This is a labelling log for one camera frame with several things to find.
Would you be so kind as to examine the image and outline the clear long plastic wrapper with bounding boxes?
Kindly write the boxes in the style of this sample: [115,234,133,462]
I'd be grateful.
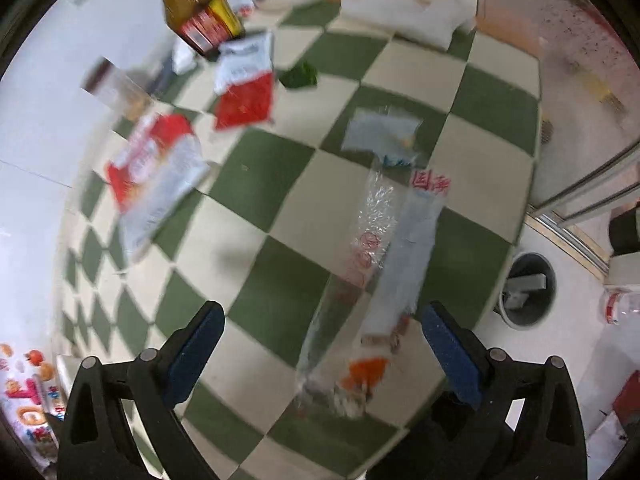
[296,160,405,419]

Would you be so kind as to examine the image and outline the white round trash bin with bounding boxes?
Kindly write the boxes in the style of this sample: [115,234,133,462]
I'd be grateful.
[494,252,558,330]

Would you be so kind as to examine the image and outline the black trash bin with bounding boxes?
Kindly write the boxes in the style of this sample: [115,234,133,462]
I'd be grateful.
[608,205,640,256]

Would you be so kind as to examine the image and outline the colourful printed bag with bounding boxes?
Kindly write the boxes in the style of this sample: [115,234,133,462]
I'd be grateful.
[1,342,66,474]

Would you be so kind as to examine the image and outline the white paper bag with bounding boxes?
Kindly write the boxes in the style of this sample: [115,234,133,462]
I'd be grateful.
[586,411,628,480]

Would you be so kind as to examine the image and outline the white carton in bin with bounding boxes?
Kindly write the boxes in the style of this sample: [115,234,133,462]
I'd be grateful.
[501,273,547,310]

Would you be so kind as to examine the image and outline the clear plastic water bottle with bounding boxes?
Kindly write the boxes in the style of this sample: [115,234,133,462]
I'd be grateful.
[601,288,640,325]

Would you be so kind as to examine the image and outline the large red white bag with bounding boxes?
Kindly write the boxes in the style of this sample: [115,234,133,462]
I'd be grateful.
[105,112,209,266]

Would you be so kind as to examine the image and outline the pale blue plastic wrapper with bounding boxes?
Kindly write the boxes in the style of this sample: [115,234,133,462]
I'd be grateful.
[341,106,450,351]

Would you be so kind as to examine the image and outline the green white checkered tablecloth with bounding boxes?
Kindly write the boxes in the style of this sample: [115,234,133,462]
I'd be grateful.
[55,2,539,479]

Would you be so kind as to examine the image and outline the small glass jar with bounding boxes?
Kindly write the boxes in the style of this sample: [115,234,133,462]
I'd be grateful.
[81,58,151,122]

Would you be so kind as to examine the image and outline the orange cloth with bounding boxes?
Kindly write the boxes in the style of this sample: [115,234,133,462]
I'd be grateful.
[476,0,541,58]

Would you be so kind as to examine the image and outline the red white snack packet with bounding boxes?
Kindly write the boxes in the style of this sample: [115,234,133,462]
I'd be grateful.
[214,30,274,131]

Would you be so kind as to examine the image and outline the green vegetable scrap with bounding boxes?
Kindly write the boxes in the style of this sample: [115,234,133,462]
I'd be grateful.
[278,61,318,90]

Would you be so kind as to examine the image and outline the brown sauce bottle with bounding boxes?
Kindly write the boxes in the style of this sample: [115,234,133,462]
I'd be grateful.
[162,0,245,58]

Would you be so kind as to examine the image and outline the sliding glass door frame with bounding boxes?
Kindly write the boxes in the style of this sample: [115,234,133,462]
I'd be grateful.
[529,141,639,228]

